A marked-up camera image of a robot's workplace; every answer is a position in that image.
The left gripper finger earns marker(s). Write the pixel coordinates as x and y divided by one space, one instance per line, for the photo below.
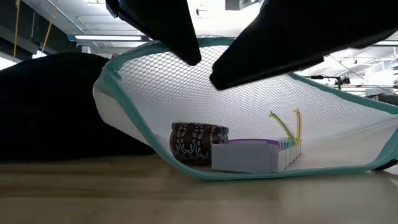
161 25

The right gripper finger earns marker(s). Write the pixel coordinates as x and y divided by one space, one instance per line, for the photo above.
295 34

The white mesh pouch teal trim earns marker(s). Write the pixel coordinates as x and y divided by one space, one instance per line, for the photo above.
248 102

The black fabric backpack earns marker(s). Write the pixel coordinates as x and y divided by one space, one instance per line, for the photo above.
46 109

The long ceiling light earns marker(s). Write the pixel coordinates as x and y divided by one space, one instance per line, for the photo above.
109 37

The black background stand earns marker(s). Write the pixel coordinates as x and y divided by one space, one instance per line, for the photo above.
339 81

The black background box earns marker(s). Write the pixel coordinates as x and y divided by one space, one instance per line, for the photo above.
388 99

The round patterned brown tin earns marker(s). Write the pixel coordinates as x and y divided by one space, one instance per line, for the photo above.
192 143

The purple weekly pill organiser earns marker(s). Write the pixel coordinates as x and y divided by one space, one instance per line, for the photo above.
242 157

